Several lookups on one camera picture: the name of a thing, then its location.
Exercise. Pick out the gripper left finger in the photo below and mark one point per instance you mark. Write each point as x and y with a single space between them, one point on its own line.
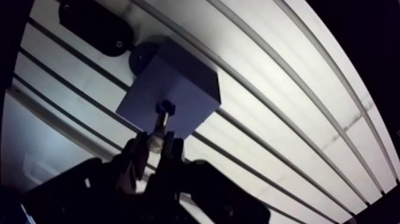
93 184

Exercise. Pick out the steel bolt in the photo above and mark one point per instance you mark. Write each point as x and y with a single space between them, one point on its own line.
159 131

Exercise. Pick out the dark blue-grey block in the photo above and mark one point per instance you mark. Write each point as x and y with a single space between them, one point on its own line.
170 87

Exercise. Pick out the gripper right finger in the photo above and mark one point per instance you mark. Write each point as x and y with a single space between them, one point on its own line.
200 187

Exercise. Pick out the black oval holder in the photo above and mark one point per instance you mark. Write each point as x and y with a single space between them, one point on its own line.
95 26

